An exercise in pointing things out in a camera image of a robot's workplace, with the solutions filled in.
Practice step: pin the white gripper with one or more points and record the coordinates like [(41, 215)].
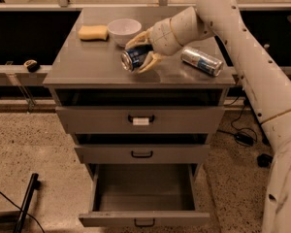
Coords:
[(162, 36)]

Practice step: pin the blue pepsi can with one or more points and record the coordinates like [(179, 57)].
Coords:
[(134, 58)]

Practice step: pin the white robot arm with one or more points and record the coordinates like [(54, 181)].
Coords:
[(266, 86)]

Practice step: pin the silver blue energy drink can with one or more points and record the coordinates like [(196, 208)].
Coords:
[(201, 61)]

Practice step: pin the grey drawer cabinet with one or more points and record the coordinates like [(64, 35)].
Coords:
[(89, 73)]

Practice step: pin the grey top drawer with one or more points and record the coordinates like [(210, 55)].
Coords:
[(148, 120)]

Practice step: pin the grey middle drawer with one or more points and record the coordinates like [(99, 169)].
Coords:
[(142, 154)]

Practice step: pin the grey open bottom drawer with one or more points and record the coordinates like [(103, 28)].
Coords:
[(143, 195)]

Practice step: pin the white bowl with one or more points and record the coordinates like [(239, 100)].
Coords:
[(123, 30)]

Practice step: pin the yellow sponge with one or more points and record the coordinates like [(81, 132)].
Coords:
[(94, 32)]

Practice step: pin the black yellow tape measure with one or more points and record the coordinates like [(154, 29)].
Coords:
[(31, 65)]

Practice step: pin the black office chair base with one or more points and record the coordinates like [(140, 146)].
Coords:
[(264, 160)]

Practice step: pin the black stand leg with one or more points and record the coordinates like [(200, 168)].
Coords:
[(32, 186)]

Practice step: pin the black power adapter with cable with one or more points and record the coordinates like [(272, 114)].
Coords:
[(243, 136)]

